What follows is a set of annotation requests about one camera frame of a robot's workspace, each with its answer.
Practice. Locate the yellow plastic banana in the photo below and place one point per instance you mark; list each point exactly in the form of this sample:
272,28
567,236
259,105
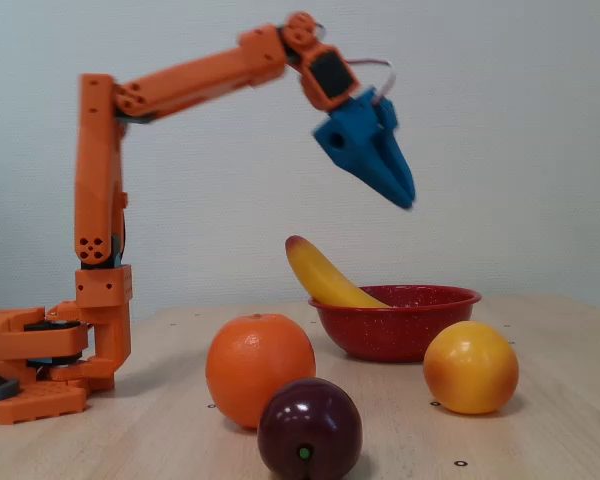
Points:
325,280

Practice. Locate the dark purple plum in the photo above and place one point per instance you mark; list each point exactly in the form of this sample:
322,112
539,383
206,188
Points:
310,425

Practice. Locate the orange citrus fruit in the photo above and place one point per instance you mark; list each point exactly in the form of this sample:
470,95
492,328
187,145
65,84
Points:
252,365

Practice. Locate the yellow-orange round fruit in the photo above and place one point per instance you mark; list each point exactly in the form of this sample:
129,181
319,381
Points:
472,370

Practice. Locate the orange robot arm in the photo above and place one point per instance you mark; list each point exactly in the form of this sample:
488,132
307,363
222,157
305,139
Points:
100,190

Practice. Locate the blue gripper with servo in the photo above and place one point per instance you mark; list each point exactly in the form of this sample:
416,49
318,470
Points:
358,136

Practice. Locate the orange robot base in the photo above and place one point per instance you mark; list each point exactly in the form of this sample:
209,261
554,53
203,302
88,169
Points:
10,335

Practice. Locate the red speckled enamel bowl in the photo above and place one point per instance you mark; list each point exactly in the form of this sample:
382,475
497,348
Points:
395,330

